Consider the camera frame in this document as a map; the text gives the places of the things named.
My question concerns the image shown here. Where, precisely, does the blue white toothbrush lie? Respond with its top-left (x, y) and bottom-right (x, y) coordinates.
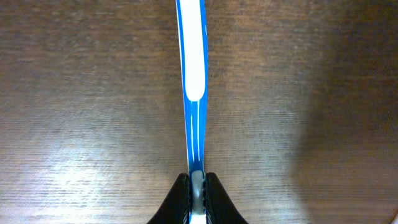
top-left (175, 0), bottom-right (209, 223)

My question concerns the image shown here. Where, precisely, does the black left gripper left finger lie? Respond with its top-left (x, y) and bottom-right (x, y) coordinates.
top-left (148, 173), bottom-right (190, 224)

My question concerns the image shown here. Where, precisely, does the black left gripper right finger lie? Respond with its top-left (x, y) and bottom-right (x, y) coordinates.
top-left (205, 172), bottom-right (248, 224)

